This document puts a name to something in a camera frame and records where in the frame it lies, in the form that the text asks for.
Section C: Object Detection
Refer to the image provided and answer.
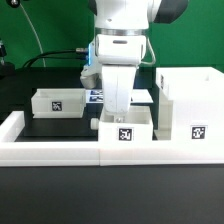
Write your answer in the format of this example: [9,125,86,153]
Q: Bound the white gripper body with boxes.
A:
[96,34,146,115]

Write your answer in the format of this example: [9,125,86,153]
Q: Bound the white front drawer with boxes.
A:
[90,106,153,143]

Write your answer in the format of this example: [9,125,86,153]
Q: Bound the white drawer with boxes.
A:
[31,88,86,118]
[90,106,153,143]

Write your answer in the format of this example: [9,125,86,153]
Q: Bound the white drawer cabinet box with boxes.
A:
[155,67,224,143]

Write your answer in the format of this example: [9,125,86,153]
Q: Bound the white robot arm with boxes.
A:
[81,0,189,117]

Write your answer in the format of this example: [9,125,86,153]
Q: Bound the white rear drawer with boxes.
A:
[31,88,86,118]

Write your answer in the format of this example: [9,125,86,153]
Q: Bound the marker tag sheet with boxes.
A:
[85,88,154,104]

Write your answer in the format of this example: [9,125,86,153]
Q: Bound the black cables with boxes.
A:
[21,47,90,69]

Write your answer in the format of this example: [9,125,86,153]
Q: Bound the white thin cable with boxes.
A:
[19,4,47,68]

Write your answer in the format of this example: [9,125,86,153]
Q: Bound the black camera stand left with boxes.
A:
[0,39,15,78]

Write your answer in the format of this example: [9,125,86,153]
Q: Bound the white U-shaped border frame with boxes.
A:
[0,111,224,166]

